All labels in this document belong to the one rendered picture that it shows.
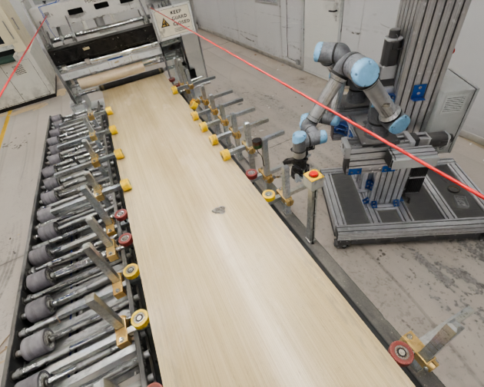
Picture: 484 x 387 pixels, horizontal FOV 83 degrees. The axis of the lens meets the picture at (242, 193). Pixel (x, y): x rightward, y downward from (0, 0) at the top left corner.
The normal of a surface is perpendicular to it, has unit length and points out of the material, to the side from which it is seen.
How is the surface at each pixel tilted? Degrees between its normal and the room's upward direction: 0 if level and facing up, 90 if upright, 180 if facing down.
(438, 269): 0
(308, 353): 0
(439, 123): 90
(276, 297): 0
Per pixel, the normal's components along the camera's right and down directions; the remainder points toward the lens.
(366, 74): 0.11, 0.59
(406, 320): -0.14, -0.72
